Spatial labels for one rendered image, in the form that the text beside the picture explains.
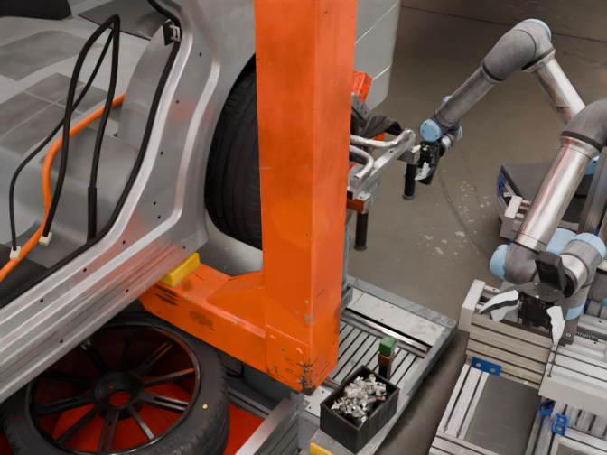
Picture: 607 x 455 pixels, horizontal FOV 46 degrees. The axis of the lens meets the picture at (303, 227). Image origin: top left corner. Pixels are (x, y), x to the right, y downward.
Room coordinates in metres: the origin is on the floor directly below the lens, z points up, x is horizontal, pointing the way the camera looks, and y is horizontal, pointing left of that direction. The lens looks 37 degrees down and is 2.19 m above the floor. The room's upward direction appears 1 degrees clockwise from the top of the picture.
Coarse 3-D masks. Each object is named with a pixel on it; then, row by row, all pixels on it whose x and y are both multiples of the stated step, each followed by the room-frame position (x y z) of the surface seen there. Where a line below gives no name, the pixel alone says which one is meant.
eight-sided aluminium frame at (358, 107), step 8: (352, 96) 2.12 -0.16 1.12; (352, 104) 2.13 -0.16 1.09; (360, 104) 2.18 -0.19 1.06; (352, 112) 2.22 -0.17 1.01; (360, 112) 2.18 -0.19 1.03; (368, 112) 2.23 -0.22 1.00; (360, 120) 2.25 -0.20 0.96; (360, 128) 2.28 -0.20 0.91; (368, 152) 2.24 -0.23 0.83; (360, 160) 2.28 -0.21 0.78
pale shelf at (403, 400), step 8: (400, 400) 1.42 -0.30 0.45; (408, 400) 1.43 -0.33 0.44; (400, 408) 1.39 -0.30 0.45; (392, 424) 1.35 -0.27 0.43; (320, 432) 1.30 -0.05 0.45; (384, 432) 1.30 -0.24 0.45; (312, 440) 1.28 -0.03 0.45; (320, 440) 1.28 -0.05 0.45; (328, 440) 1.28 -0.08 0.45; (376, 440) 1.28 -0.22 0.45; (304, 448) 1.25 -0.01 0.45; (328, 448) 1.25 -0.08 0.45; (336, 448) 1.25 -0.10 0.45; (344, 448) 1.25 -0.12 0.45; (368, 448) 1.25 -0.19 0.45; (376, 448) 1.26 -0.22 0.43
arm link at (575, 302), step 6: (582, 288) 1.15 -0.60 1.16; (588, 288) 1.16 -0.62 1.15; (576, 294) 1.15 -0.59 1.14; (582, 294) 1.15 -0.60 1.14; (570, 300) 1.15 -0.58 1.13; (576, 300) 1.15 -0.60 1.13; (582, 300) 1.15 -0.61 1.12; (570, 306) 1.15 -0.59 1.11; (576, 306) 1.15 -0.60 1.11; (582, 306) 1.16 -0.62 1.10; (570, 312) 1.15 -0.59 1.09; (576, 312) 1.15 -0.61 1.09; (570, 318) 1.15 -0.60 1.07
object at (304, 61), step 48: (288, 0) 1.41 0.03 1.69; (336, 0) 1.43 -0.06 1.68; (288, 48) 1.41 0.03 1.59; (336, 48) 1.43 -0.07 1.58; (288, 96) 1.41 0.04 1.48; (336, 96) 1.44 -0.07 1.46; (288, 144) 1.41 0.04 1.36; (336, 144) 1.45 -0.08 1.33; (288, 192) 1.41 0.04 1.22; (336, 192) 1.46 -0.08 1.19; (288, 240) 1.41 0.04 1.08; (336, 240) 1.47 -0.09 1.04; (288, 288) 1.41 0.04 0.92; (336, 288) 1.48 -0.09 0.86; (288, 336) 1.41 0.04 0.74; (336, 336) 1.49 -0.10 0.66; (288, 384) 1.41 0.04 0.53
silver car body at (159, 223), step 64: (0, 0) 3.02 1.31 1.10; (64, 0) 3.30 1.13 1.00; (128, 0) 3.55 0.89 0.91; (192, 0) 1.85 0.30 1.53; (384, 0) 2.75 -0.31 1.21; (0, 64) 2.50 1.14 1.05; (64, 64) 2.50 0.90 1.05; (128, 64) 2.52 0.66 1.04; (192, 64) 1.85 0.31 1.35; (384, 64) 2.78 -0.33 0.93; (0, 128) 2.07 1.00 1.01; (64, 128) 1.75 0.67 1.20; (128, 128) 1.97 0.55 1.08; (192, 128) 1.82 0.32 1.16; (0, 192) 1.96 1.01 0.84; (64, 192) 1.80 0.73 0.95; (128, 192) 1.62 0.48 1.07; (192, 192) 1.77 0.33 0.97; (0, 256) 1.66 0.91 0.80; (64, 256) 1.68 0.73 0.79; (128, 256) 1.54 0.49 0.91; (0, 320) 1.23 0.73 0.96; (64, 320) 1.33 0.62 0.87; (0, 384) 1.17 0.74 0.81
